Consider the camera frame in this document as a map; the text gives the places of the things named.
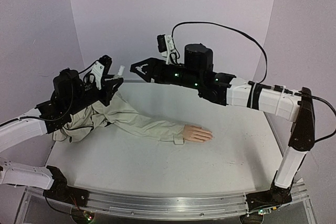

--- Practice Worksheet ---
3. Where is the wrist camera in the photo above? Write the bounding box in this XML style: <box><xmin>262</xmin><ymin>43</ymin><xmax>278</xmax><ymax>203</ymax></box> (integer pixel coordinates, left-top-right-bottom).
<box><xmin>90</xmin><ymin>55</ymin><xmax>112</xmax><ymax>90</ymax></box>
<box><xmin>156</xmin><ymin>35</ymin><xmax>180</xmax><ymax>65</ymax></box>

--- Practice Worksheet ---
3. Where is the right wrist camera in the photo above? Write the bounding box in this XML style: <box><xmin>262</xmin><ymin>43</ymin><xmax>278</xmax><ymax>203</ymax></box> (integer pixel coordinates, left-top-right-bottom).
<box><xmin>156</xmin><ymin>35</ymin><xmax>180</xmax><ymax>65</ymax></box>

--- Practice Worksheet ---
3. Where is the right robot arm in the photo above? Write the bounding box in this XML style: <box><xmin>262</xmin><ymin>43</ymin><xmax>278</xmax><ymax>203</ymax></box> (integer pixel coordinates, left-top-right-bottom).
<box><xmin>130</xmin><ymin>44</ymin><xmax>315</xmax><ymax>214</ymax></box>

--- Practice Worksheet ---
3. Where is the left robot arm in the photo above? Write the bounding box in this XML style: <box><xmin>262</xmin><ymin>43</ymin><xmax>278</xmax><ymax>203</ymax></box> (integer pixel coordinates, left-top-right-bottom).
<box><xmin>1</xmin><ymin>66</ymin><xmax>124</xmax><ymax>207</ymax></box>

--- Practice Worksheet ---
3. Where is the aluminium front table rail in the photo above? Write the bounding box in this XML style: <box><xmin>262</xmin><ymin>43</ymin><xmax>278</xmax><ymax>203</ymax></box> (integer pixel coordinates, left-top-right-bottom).
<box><xmin>23</xmin><ymin>182</ymin><xmax>313</xmax><ymax>221</ymax></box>

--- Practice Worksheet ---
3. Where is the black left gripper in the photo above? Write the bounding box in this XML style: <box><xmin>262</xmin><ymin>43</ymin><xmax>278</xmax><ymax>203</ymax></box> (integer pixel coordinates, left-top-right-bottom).
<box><xmin>68</xmin><ymin>74</ymin><xmax>124</xmax><ymax>116</ymax></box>

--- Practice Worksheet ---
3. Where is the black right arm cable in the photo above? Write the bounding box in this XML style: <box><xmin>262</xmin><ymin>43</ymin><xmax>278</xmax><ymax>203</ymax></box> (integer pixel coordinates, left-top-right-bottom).
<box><xmin>172</xmin><ymin>22</ymin><xmax>336</xmax><ymax>142</ymax></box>

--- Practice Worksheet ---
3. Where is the white nail polish cap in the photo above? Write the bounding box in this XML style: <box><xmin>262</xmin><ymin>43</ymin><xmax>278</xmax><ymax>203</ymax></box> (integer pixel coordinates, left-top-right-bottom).
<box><xmin>118</xmin><ymin>65</ymin><xmax>125</xmax><ymax>76</ymax></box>

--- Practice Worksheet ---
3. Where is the aluminium rear table rail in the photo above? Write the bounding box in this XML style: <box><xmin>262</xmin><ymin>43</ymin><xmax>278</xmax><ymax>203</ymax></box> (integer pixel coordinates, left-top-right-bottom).
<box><xmin>124</xmin><ymin>78</ymin><xmax>249</xmax><ymax>86</ymax></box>

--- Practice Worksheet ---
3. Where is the mannequin hand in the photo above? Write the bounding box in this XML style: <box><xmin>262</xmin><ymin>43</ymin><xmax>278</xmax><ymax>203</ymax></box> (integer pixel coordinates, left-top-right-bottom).
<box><xmin>182</xmin><ymin>125</ymin><xmax>213</xmax><ymax>143</ymax></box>

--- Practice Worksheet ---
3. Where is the beige zip jacket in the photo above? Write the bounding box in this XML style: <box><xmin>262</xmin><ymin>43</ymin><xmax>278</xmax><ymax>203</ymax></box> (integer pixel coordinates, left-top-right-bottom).
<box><xmin>52</xmin><ymin>93</ymin><xmax>185</xmax><ymax>145</ymax></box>

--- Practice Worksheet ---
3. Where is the clear nail polish bottle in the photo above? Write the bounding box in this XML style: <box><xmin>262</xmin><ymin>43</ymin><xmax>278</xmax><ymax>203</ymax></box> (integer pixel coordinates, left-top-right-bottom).
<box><xmin>113</xmin><ymin>74</ymin><xmax>123</xmax><ymax>79</ymax></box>

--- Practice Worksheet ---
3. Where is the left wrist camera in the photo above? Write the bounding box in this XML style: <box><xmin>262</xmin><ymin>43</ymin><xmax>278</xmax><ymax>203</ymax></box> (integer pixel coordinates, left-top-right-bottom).
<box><xmin>90</xmin><ymin>55</ymin><xmax>112</xmax><ymax>90</ymax></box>

